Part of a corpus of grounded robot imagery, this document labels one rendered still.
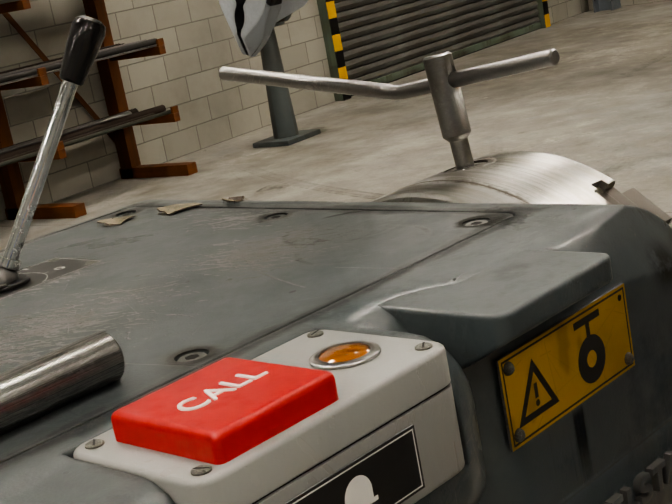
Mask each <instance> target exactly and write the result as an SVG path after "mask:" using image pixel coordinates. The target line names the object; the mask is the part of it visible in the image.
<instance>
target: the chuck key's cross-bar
mask: <svg viewBox="0 0 672 504"><path fill-rule="evenodd" d="M559 59H560V56H559V53H558V51H557V50H556V49H554V48H550V49H546V50H542V51H538V52H534V53H529V54H525V55H521V56H517V57H513V58H508V59H504V60H500V61H496V62H492V63H487V64H483V65H479V66H475V67H470V68H466V69H462V70H458V71H454V72H451V73H450V75H449V77H448V83H449V84H450V86H452V87H454V88H458V87H462V86H466V85H471V84H475V83H480V82H484V81H489V80H493V79H497V78H502V77H506V76H511V75H515V74H520V73H524V72H529V71H533V70H537V69H542V68H546V67H551V66H555V65H557V64H558V62H559ZM219 77H220V79H221V80H225V81H234V82H243V83H251V84H260V85H268V86H277V87H286V88H294V89H303V90H311V91H320V92H329V93H337V94H346V95H355V96H363V97H372V98H380V99H389V100H403V99H409V98H413V97H418V96H422V95H426V94H431V91H430V87H429V83H428V79H427V78H424V79H420V80H416V81H412V82H407V83H403V84H387V83H378V82H369V81H359V80H350V79H340V78H331V77H321V76H312V75H302V74H293V73H283V72H274V71H264V70H255V69H245V68H236V67H227V66H223V67H221V68H220V70H219Z"/></svg>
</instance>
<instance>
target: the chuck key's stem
mask: <svg viewBox="0 0 672 504"><path fill-rule="evenodd" d="M423 64H424V68H425V71H426V75H427V79H428V83H429V87H430V91H431V95H432V98H433V102H434V106H435V110H436V114H437V118H438V122H439V125H440V129H441V133H442V137H443V139H445V140H446V141H448V142H449V143H450V146H451V150H452V154H453V158H454V162H455V166H456V170H454V171H458V170H465V169H469V168H471V167H474V166H476V165H478V164H474V160H473V156H472V152H471V148H470V144H469V141H468V136H469V134H470V133H471V131H472V130H471V126H470V122H469V119H468V115H467V111H466V107H465V103H464V99H463V95H462V91H461V87H458V88H454V87H452V86H450V84H449V83H448V77H449V75H450V73H451V72H454V71H456V68H455V64H454V60H453V56H452V53H451V52H449V51H447V52H443V53H439V54H435V55H432V56H428V57H425V58H424V60H423Z"/></svg>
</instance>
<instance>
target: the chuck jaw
mask: <svg viewBox="0 0 672 504"><path fill-rule="evenodd" d="M596 188H597V189H598V190H597V192H596V193H597V194H598V195H600V196H601V197H603V198H604V199H605V200H607V201H608V202H609V203H611V204H612V205H630V206H636V207H640V208H643V209H646V210H648V211H650V212H652V213H653V214H655V215H658V216H659V217H660V218H661V219H662V220H663V221H665V222H666V223H667V224H669V223H670V221H671V220H672V218H671V217H670V216H669V215H668V214H666V213H665V212H664V211H662V210H661V209H660V208H659V207H657V206H656V205H655V204H654V203H652V202H651V201H650V200H649V199H647V198H646V197H645V196H644V195H642V194H641V193H640V192H639V191H637V190H636V189H635V188H634V187H633V188H631V189H629V190H627V191H625V192H623V193H621V192H620V191H618V190H617V189H616V188H615V187H612V188H610V189H608V190H606V191H604V190H602V189H601V188H600V187H596Z"/></svg>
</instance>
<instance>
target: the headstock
mask: <svg viewBox="0 0 672 504"><path fill-rule="evenodd" d="M223 202H224V203H223ZM185 203H190V204H191V203H199V204H200V203H201V204H202V203H203V204H202V205H199V206H194V207H190V208H186V209H183V210H180V211H177V212H175V213H173V214H172V215H170V216H169V215H166V213H165V214H164V212H163V215H162V212H159V211H158V210H157V208H159V207H165V206H169V205H173V204H185ZM158 213H159V214H158ZM160 214H161V215H160ZM132 215H133V216H134V215H135V217H132V218H130V219H128V220H126V221H125V222H123V223H122V224H121V225H115V226H113V225H111V226H109V225H108V226H107V227H106V226H105V225H106V224H101V223H97V221H100V220H104V219H110V218H114V217H115V218H117V217H118V218H120V217H124V216H132ZM98 224H99V225H98ZM97 226H98V228H97ZM521 250H548V251H571V252H595V253H606V254H608V255H609V256H610V260H611V268H612V275H613V279H612V281H611V282H610V283H608V284H607V285H605V286H603V287H602V288H600V289H598V290H597V291H595V292H593V293H591V294H590V295H588V296H586V297H585V298H583V299H581V300H580V301H578V302H576V303H575V304H573V305H571V306H570V307H568V308H566V309H565V310H563V311H561V312H560V313H558V314H556V315H555V316H553V317H551V318H550V319H548V320H546V321H545V322H543V323H541V324H540V325H538V326H536V327H535V328H533V329H531V330H530V331H528V332H526V333H524V334H523V335H521V336H519V337H518V338H516V339H514V340H513V341H511V342H509V343H508V344H506V345H504V346H503V347H501V348H499V349H498V350H496V351H494V352H493V353H491V354H489V355H488V356H486V357H484V358H483V359H481V360H479V361H478V362H476V363H474V364H473V365H471V366H469V367H467V368H466V369H464V370H462V368H461V366H460V365H459V363H458V362H457V361H456V360H455V359H454V358H453V357H452V356H451V354H450V353H449V352H448V351H447V350H446V349H445V350H446V355H447V361H448V367H449V373H450V378H451V381H450V383H451V385H452V390H453V396H454V402H455V408H456V413H457V419H458V425H459V431H460V437H461V443H462V448H463V454H464V460H465V465H464V468H463V469H462V470H461V471H460V472H459V473H458V474H457V475H455V476H454V477H452V478H451V479H449V480H448V481H446V482H445V483H444V484H442V485H441V486H439V487H438V488H436V489H435V490H433V491H432V492H430V493H429V494H428V495H426V496H425V497H423V498H422V499H420V500H419V501H417V502H416V503H414V504H672V228H671V227H670V226H669V224H667V223H666V222H665V221H663V220H662V219H661V218H660V217H658V216H657V215H655V214H653V213H652V212H650V211H648V210H646V209H643V208H640V207H636V206H630V205H605V204H517V203H428V202H339V201H250V200H244V201H239V202H235V204H234V202H227V201H223V200H161V199H150V200H143V201H140V202H137V203H135V204H132V205H129V206H126V207H123V208H120V209H117V210H114V211H111V212H108V213H106V214H103V215H100V216H97V217H94V218H91V219H88V220H85V221H82V222H80V223H77V224H74V225H71V226H68V227H65V228H62V229H59V230H56V231H53V232H51V233H48V234H45V235H42V236H39V237H36V238H33V239H30V240H27V241H25V243H24V246H23V248H22V251H21V254H20V257H19V260H20V261H21V266H20V268H19V270H18V271H17V273H18V274H26V275H29V276H30V281H29V282H28V283H27V284H25V285H23V286H21V287H19V288H16V289H13V290H10V291H7V292H3V293H0V373H2V372H5V371H7V370H9V369H12V368H14V367H16V366H19V365H21V364H23V363H25V362H28V361H30V360H32V359H35V358H37V357H39V356H42V355H44V354H46V353H49V352H51V351H53V350H56V349H58V348H60V347H63V346H65V345H67V344H70V343H72V342H74V341H77V340H79V339H81V338H83V337H86V336H88V335H90V334H93V333H95V332H98V331H103V332H106V333H107V334H109V335H110V336H112V337H113V338H114V339H115V340H116V342H117V343H118V344H119V346H120V348H121V350H122V353H123V356H124V361H125V367H124V373H123V375H122V377H121V378H120V379H119V380H116V381H114V382H112V383H110V384H108V385H106V386H104V387H102V388H99V389H97V390H95V391H93V392H91V393H89V394H87V395H85V396H83V397H80V398H78V399H76V400H74V401H72V402H70V403H68V404H66V405H63V406H61V407H59V408H57V409H55V410H53V411H51V412H49V413H46V414H44V415H42V416H40V417H38V418H36V419H34V420H32V421H30V422H27V423H25V424H23V425H21V426H19V427H17V428H15V429H13V430H10V431H8V432H6V433H4V434H2V435H0V504H175V502H174V501H173V500H172V499H171V497H170V496H169V495H168V494H167V493H166V492H165V491H163V490H162V489H161V488H160V487H159V486H158V485H156V484H155V483H154V482H152V481H150V480H148V479H146V478H144V477H142V476H139V475H135V474H131V473H127V472H124V471H120V470H116V469H112V468H108V467H104V466H101V465H97V464H93V463H89V462H85V461H82V460H78V459H74V457H73V453H74V451H75V449H76V448H77V447H78V446H79V445H81V444H83V443H84V442H86V441H88V440H90V439H92V438H94V437H96V436H98V435H100V434H102V433H105V432H107V431H109V430H111V429H113V426H112V422H111V415H112V413H113V412H115V411H116V410H118V409H120V408H122V407H124V406H126V405H129V404H131V403H133V402H135V401H137V400H139V399H141V398H143V397H145V396H147V395H149V394H151V393H153V392H155V391H158V390H160V389H162V388H164V387H166V386H168V385H170V384H172V383H174V382H176V381H178V380H180V379H182V378H184V377H187V376H189V375H191V374H193V373H195V372H197V371H199V370H201V369H203V368H205V367H207V366H209V365H211V364H213V363H216V362H218V361H220V360H222V359H224V358H228V357H232V358H239V359H246V360H252V359H254V358H256V357H258V356H260V355H262V354H264V353H266V352H269V351H271V350H273V349H275V348H277V347H279V346H281V345H283V344H285V343H287V342H289V341H291V340H293V339H295V338H297V337H299V336H301V335H303V334H305V333H308V332H312V331H315V330H334V331H343V332H352V333H361V334H370V335H379V336H388V337H397V338H406V339H415V340H424V341H433V340H431V339H429V338H427V337H425V336H422V335H417V334H411V333H409V332H408V331H407V330H406V328H405V327H404V326H403V325H402V323H401V322H400V321H398V320H397V319H396V318H395V317H394V316H393V315H392V314H390V313H389V312H387V311H385V310H384V309H382V308H381V307H378V306H377V304H379V303H382V302H384V301H387V300H389V299H392V298H395V297H398V296H401V295H404V294H407V293H411V292H415V291H418V290H423V289H427V288H432V287H437V286H442V285H447V284H452V283H458V282H461V281H463V280H465V279H467V278H469V277H470V276H472V275H474V274H476V273H478V272H480V271H482V270H484V269H486V268H488V267H490V266H492V265H494V264H496V263H498V262H500V261H501V260H503V259H505V258H507V257H509V256H511V255H513V254H515V253H517V252H519V251H521ZM433 342H434V341H433Z"/></svg>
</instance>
